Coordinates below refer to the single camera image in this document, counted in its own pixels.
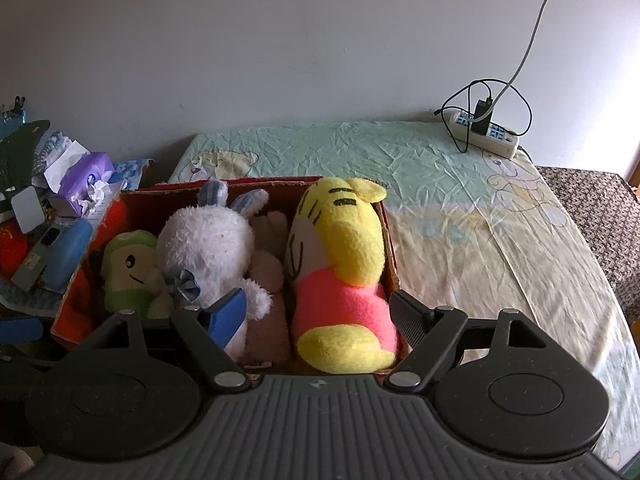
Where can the red cardboard box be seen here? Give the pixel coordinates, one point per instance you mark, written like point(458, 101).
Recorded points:
point(80, 310)

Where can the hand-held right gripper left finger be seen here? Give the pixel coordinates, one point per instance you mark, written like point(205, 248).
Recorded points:
point(230, 317)

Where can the white rabbit plush toy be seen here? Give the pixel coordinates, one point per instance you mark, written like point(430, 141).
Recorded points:
point(205, 245)

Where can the brown patterned blanket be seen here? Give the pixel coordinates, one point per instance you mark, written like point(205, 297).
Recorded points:
point(600, 200)

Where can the bear print bed sheet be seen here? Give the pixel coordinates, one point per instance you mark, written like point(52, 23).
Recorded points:
point(400, 160)

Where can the purple tissue pack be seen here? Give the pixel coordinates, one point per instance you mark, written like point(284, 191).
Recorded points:
point(90, 170)

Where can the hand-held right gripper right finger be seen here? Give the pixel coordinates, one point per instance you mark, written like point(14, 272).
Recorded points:
point(407, 315)

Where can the light blue patterned cloth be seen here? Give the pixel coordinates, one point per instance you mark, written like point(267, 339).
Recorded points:
point(132, 167)

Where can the green plush toy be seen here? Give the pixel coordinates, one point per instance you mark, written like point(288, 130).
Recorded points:
point(127, 285)

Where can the grey remote control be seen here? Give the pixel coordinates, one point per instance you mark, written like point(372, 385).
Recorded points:
point(35, 260)

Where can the blue case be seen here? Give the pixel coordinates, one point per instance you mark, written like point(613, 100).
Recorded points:
point(67, 255)

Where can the red cloth item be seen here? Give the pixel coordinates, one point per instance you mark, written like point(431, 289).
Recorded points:
point(10, 255)

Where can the dusty pink teddy bear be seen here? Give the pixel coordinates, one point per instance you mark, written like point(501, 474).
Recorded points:
point(267, 270)

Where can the black charger plug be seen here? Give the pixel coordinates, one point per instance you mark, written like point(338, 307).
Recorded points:
point(482, 115)

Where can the yellow tiger plush toy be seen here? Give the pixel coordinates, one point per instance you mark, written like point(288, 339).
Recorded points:
point(345, 260)

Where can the white power strip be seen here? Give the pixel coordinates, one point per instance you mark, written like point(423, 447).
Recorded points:
point(500, 142)

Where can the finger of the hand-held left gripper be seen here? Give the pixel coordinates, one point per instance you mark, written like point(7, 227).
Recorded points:
point(20, 331)

